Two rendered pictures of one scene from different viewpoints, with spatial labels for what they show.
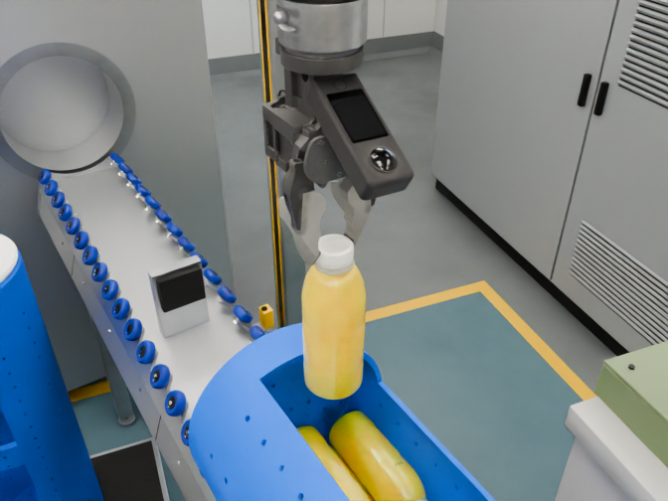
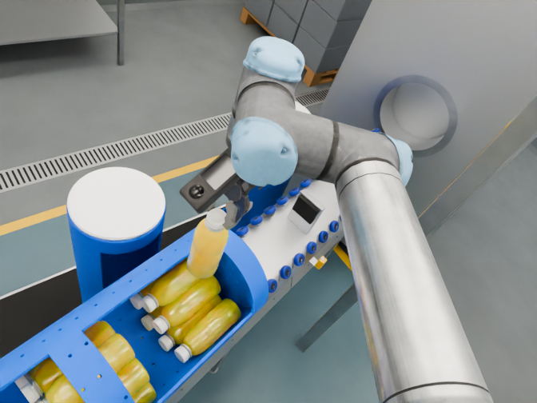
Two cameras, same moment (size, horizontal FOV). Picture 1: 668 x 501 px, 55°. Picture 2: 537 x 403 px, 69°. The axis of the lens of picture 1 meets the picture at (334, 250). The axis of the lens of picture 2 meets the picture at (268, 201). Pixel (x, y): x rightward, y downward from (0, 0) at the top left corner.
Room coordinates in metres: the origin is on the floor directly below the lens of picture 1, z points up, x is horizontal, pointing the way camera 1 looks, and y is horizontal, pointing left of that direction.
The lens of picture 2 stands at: (0.34, -0.41, 2.05)
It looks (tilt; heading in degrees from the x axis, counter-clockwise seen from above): 48 degrees down; 55
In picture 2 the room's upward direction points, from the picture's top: 25 degrees clockwise
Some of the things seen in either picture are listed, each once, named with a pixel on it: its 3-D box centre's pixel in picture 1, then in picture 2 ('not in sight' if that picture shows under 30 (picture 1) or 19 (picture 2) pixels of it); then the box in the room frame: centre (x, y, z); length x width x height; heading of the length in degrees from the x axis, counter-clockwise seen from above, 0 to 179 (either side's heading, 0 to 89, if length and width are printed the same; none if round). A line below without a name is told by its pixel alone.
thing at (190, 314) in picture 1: (181, 299); (304, 213); (1.00, 0.30, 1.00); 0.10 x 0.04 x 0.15; 123
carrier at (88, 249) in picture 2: not in sight; (118, 271); (0.37, 0.37, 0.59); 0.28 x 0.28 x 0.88
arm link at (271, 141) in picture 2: not in sight; (277, 138); (0.53, -0.09, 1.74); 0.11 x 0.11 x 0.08; 72
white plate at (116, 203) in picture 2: not in sight; (117, 201); (0.37, 0.37, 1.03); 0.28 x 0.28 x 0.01
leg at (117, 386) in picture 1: (109, 356); not in sight; (1.55, 0.74, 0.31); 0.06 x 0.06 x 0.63; 33
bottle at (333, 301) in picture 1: (333, 322); (208, 245); (0.53, 0.00, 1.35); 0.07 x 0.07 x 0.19
